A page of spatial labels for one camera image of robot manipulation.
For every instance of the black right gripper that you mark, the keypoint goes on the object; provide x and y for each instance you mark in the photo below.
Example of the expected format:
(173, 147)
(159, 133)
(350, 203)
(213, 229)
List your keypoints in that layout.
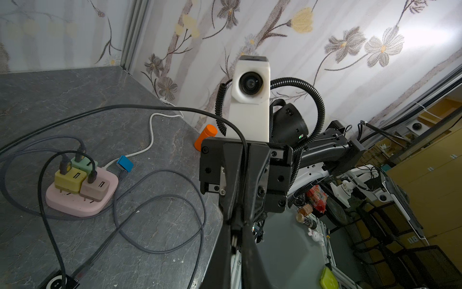
(250, 178)

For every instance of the orange bottle cap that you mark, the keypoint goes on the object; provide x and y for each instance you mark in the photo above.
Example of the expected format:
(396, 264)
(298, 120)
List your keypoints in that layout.
(208, 131)

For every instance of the yellow USB wall charger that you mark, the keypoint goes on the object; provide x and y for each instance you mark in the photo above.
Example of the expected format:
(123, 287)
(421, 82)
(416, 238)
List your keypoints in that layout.
(70, 182)

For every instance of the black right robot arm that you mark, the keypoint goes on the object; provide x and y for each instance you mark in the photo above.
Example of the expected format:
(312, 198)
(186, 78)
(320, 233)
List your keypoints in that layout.
(327, 146)

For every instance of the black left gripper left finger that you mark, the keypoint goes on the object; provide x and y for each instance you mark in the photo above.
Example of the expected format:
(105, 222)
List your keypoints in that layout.
(218, 273)

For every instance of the pink power strip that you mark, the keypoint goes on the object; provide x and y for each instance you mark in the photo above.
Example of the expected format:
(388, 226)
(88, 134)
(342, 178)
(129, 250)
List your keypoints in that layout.
(76, 205)

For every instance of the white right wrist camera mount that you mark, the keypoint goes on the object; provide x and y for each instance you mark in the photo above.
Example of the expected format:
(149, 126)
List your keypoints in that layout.
(250, 98)

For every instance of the pink USB wall charger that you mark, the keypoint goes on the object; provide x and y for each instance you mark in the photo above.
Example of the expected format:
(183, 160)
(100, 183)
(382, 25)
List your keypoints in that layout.
(95, 191)

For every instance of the black mp3 player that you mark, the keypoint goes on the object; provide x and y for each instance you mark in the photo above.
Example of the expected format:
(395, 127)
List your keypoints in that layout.
(55, 281)

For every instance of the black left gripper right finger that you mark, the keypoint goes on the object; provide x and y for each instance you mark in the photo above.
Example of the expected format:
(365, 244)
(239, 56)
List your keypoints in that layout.
(253, 273)

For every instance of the green USB wall charger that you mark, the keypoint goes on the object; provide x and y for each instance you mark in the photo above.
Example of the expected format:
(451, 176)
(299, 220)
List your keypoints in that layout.
(85, 165)

